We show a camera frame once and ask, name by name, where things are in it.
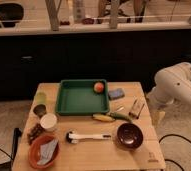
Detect black chair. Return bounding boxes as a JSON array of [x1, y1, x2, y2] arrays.
[[0, 3, 24, 27]]

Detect orange ball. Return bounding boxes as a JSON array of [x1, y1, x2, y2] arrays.
[[94, 82, 104, 93]]

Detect dark brown bowl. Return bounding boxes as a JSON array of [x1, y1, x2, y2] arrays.
[[117, 123, 143, 149]]

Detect brown grape bunch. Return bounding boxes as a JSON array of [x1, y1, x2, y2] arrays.
[[27, 124, 44, 144]]

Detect white dish brush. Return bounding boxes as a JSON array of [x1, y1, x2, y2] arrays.
[[66, 131, 111, 144]]

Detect dark metal cup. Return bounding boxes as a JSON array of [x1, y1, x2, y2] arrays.
[[33, 104, 47, 118]]

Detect green plastic tray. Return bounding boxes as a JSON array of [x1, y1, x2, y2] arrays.
[[55, 79, 110, 116]]

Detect grey folded cloth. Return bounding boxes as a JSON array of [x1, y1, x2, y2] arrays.
[[37, 139, 58, 165]]

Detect white paper cup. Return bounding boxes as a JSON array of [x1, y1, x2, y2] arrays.
[[40, 113, 57, 132]]

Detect clear plastic box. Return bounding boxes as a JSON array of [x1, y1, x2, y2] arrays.
[[129, 99, 145, 119]]

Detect blue sponge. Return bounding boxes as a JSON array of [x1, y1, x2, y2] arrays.
[[108, 88, 125, 100]]

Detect green pepper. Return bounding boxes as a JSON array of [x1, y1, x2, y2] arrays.
[[110, 112, 132, 122]]

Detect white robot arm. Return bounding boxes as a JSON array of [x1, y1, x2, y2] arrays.
[[147, 62, 191, 109]]

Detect orange plate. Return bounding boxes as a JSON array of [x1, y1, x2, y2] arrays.
[[28, 134, 60, 170]]

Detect black cable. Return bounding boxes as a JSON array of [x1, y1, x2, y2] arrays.
[[158, 133, 191, 171]]

